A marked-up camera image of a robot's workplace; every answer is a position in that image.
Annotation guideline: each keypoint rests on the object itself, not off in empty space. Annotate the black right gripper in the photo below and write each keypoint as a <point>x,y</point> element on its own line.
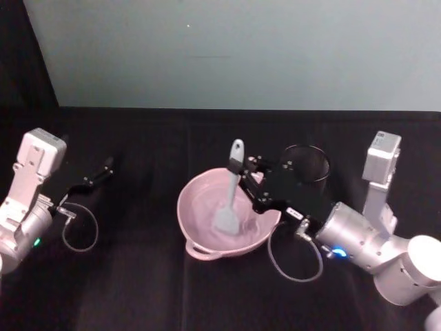
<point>296,189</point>

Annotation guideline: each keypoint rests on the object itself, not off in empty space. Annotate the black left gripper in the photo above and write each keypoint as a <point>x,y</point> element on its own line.
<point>63,198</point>

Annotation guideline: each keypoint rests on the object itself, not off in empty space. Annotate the grey silicone spatula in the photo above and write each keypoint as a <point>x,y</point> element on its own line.
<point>227,217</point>

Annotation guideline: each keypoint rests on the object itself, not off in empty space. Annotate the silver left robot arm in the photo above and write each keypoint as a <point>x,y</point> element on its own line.
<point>24,193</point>

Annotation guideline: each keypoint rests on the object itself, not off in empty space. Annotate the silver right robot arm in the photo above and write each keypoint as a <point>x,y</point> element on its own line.
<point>361,234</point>

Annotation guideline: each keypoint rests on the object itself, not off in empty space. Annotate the black mesh cup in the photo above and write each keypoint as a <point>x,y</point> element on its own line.
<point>317,174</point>

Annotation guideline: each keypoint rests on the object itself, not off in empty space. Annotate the pink mixing bowl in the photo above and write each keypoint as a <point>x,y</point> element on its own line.
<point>203,213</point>

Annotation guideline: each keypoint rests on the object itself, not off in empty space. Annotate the black table cloth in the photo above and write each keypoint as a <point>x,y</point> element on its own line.
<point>138,293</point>

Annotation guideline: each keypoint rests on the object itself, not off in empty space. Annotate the black hanging cloth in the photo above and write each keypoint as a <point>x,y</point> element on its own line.
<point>20,51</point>

